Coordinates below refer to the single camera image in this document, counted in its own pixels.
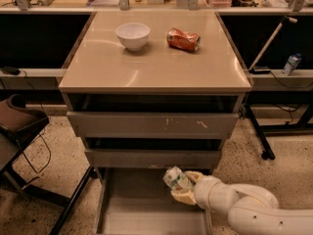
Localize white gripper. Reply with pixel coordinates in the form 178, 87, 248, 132
171, 170, 228, 212

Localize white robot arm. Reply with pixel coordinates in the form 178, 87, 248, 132
171, 171, 313, 235

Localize grey open bottom drawer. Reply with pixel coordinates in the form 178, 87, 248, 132
93, 168, 213, 235

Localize grey middle drawer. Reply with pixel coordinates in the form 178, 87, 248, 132
85, 149, 221, 169

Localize grey drawer cabinet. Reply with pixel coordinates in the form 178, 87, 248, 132
58, 9, 252, 173

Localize grey top drawer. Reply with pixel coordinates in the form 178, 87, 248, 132
67, 112, 238, 139

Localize crushed orange soda can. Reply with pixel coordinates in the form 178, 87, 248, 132
166, 27, 201, 52

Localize black metal stand leg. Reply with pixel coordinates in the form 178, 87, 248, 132
245, 104, 275, 160

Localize black device on right ledge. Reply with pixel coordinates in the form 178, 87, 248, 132
251, 67, 271, 74

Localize black device on ledge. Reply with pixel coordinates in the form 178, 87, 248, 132
0, 67, 21, 75
251, 67, 271, 74

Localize white ceramic bowl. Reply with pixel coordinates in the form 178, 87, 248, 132
115, 23, 150, 51

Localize small plastic water bottle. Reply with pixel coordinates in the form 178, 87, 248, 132
282, 53, 302, 75

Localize brown office chair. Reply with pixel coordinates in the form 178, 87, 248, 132
0, 94, 93, 235

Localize white stick with black tip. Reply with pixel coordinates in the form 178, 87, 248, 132
248, 16, 297, 72

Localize black device on left ledge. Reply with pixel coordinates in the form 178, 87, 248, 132
0, 67, 21, 75

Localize black cable left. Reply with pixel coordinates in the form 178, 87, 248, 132
19, 70, 53, 174

